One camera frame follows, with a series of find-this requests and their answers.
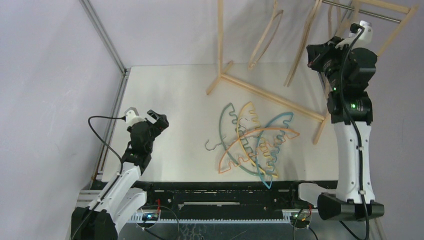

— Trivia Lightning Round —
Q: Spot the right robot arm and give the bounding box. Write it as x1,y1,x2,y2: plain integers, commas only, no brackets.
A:
289,36,385,222

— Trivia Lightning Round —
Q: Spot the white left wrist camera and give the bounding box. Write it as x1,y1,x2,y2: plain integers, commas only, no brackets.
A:
124,107,146,127

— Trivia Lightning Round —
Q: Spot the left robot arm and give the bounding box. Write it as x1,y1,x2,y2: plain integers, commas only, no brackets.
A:
69,107,169,240

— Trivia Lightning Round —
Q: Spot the yellow plastic hanger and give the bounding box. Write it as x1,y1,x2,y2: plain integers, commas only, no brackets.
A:
235,101,278,178

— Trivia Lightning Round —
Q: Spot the green plastic hanger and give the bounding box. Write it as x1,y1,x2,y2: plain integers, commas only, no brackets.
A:
204,102,266,178

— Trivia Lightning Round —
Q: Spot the metal hanging rod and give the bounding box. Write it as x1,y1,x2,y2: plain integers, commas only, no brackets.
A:
322,0,402,24

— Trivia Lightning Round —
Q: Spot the blue plastic hanger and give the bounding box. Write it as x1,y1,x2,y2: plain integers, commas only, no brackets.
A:
256,112,294,189

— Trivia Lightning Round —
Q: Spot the orange plastic hanger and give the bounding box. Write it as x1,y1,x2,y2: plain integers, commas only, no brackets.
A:
218,127,300,178

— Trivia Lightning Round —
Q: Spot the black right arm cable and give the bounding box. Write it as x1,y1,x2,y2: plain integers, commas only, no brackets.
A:
338,24,371,240

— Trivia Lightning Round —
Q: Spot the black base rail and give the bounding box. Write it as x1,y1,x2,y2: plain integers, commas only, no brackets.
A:
133,180,308,221

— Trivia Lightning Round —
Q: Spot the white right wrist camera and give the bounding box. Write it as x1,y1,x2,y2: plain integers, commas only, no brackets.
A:
335,20,373,49

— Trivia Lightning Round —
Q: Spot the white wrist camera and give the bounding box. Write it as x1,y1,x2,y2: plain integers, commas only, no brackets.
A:
335,20,373,49
124,107,146,127

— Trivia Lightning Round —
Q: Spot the left circuit board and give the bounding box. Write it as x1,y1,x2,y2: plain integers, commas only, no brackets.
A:
141,213,160,223

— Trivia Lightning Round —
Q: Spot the circuit board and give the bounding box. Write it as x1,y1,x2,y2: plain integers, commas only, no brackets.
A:
290,213,311,224
141,213,160,223

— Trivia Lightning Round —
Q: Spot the wooden clothes rack frame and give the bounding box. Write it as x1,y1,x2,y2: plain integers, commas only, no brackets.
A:
206,0,419,145

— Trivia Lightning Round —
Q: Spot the wooden hanger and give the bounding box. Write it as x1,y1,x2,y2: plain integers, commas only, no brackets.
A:
327,3,362,41
284,0,323,87
247,0,284,71

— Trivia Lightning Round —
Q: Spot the right circuit board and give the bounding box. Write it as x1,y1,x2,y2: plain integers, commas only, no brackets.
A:
290,213,311,224

